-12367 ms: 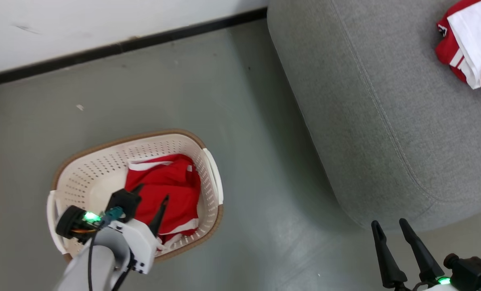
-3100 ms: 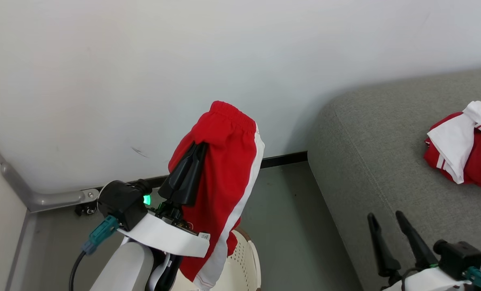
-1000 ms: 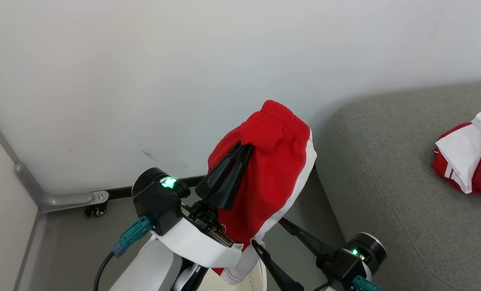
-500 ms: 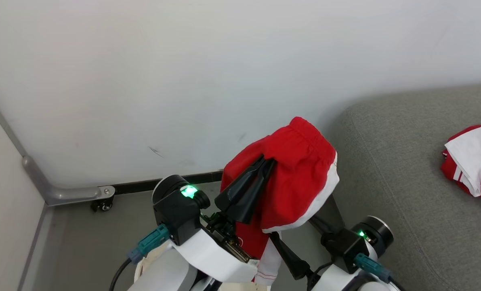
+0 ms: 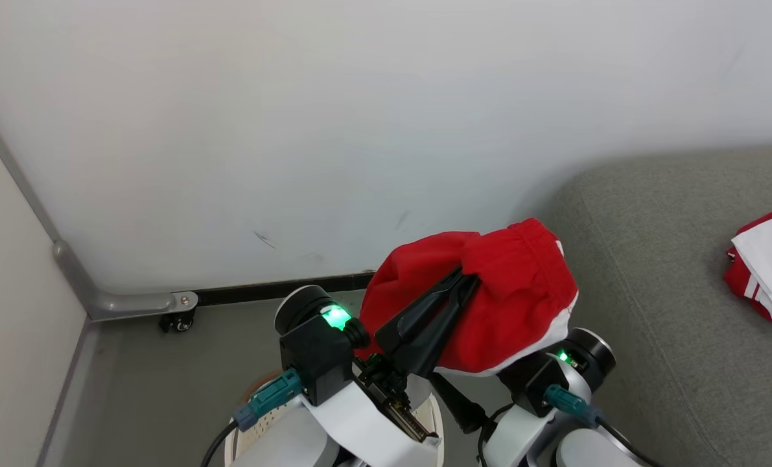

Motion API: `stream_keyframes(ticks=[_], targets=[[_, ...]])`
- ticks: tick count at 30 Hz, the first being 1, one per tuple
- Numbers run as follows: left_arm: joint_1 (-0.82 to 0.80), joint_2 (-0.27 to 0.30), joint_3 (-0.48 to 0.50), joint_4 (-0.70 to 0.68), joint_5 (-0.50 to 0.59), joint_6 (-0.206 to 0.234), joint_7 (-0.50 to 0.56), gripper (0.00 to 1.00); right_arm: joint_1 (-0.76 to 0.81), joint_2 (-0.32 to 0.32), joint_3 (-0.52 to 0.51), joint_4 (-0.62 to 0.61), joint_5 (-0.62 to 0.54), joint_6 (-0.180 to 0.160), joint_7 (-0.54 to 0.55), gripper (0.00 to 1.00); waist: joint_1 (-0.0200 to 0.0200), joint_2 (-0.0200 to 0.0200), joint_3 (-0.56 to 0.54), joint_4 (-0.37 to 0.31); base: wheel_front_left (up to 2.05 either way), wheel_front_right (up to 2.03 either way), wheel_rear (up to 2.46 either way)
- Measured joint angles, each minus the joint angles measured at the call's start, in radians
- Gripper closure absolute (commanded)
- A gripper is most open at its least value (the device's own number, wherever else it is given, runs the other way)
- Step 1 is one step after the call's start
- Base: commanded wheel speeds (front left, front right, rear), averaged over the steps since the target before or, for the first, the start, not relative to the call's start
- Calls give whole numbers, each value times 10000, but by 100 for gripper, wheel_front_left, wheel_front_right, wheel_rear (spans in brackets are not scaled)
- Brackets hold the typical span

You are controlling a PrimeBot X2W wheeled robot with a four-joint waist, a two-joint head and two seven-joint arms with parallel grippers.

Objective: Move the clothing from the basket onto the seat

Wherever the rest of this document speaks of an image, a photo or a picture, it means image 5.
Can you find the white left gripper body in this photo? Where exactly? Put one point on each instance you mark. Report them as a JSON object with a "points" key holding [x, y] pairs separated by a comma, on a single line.
{"points": [[366, 428]]}

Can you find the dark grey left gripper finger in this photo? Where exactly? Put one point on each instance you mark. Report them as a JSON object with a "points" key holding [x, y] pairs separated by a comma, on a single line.
{"points": [[434, 340], [411, 321]]}

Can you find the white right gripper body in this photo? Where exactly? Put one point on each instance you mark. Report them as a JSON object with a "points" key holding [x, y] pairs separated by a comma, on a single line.
{"points": [[522, 441]]}

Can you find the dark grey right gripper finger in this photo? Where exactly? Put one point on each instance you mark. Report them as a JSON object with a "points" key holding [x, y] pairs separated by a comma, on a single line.
{"points": [[463, 412]]}

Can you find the red shorts white trim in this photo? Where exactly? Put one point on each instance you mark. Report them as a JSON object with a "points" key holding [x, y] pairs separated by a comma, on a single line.
{"points": [[522, 292]]}

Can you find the red white striped jersey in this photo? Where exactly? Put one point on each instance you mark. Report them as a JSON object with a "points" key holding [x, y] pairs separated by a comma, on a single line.
{"points": [[768, 266]]}

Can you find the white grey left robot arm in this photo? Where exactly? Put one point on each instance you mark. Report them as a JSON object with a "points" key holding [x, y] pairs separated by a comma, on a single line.
{"points": [[288, 447]]}

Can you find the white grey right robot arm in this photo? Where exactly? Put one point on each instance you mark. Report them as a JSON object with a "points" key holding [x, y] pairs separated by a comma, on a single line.
{"points": [[593, 451]]}

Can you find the grey fabric sofa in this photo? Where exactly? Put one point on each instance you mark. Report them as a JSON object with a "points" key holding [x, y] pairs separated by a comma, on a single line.
{"points": [[658, 292]]}

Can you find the cream perforated laundry basket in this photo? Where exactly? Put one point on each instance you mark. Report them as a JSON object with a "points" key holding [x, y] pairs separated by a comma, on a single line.
{"points": [[259, 421]]}

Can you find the black baseboard strip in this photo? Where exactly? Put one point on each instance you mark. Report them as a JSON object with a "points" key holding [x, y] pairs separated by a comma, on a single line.
{"points": [[282, 290]]}

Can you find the black caster wheel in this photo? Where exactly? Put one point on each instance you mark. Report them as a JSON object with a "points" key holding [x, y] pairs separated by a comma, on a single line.
{"points": [[178, 322]]}

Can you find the black left wrist camera module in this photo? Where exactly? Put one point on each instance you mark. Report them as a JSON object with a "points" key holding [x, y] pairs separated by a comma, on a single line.
{"points": [[314, 363]]}

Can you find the grey metal frame foot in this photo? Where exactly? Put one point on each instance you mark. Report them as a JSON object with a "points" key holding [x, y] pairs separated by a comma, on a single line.
{"points": [[126, 303]]}

